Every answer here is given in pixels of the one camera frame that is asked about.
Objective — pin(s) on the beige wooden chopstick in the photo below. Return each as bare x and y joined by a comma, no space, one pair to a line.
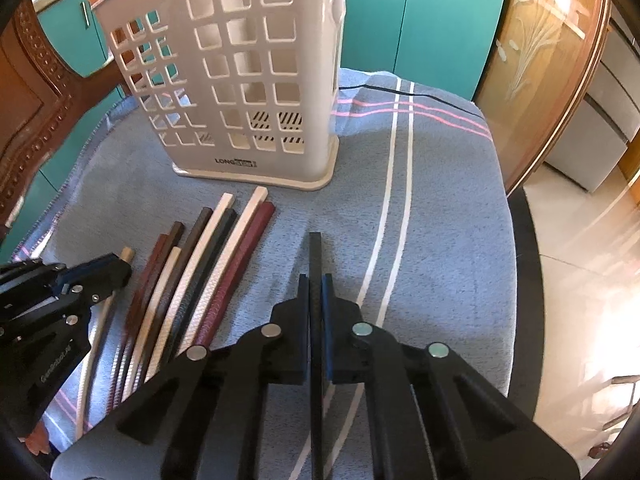
128,253

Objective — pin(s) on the wooden frosted glass door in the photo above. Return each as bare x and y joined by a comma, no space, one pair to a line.
540,60

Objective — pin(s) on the carved wooden chair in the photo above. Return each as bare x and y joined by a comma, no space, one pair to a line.
30,110

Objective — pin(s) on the white plastic utensil basket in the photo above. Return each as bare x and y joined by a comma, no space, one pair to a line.
280,172

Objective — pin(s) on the blue striped cloth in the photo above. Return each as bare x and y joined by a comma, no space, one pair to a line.
440,210

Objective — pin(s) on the person's left hand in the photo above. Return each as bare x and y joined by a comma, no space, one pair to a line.
36,442

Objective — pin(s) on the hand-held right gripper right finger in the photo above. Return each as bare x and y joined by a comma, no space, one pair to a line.
345,350

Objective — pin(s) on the bundle of mixed chopsticks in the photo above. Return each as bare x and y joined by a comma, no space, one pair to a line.
252,245

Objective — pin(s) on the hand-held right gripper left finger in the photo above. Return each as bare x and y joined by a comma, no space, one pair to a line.
292,340

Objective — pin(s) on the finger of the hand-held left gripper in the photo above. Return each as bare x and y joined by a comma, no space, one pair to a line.
30,280
100,275

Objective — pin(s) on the black chopstick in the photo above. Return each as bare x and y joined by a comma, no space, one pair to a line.
315,260

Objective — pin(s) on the grey drawer cabinet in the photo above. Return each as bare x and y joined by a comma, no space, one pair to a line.
590,130

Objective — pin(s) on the teal kitchen cabinet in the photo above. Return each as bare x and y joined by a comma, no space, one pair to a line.
440,35

